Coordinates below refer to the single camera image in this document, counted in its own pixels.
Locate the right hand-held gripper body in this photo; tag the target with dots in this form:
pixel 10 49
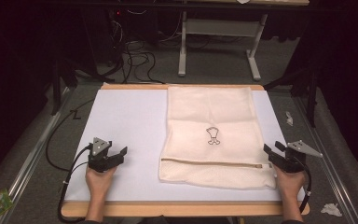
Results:
pixel 290 161

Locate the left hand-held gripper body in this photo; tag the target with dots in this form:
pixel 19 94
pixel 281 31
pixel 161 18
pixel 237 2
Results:
pixel 101 160

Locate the cream mesh laundry bag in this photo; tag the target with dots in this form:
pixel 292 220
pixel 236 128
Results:
pixel 214 118

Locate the person's right hand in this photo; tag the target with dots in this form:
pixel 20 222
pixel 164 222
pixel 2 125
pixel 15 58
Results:
pixel 290 185

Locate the person's left hand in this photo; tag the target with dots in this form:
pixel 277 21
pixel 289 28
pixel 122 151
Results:
pixel 99 185

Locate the small crumpled white wrapper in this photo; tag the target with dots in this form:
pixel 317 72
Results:
pixel 289 118

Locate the white table sheet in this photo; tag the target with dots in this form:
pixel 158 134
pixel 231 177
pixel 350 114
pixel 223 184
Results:
pixel 130 118

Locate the black metal stand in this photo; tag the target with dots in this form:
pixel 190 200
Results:
pixel 312 99
pixel 56 90

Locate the crumpled white tissue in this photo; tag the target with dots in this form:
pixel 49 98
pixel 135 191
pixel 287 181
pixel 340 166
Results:
pixel 331 210

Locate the metal floor rail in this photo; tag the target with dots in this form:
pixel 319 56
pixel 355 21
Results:
pixel 34 149
pixel 326 168

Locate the white metal desk frame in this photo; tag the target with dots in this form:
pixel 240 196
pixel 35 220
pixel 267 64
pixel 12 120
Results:
pixel 220 27

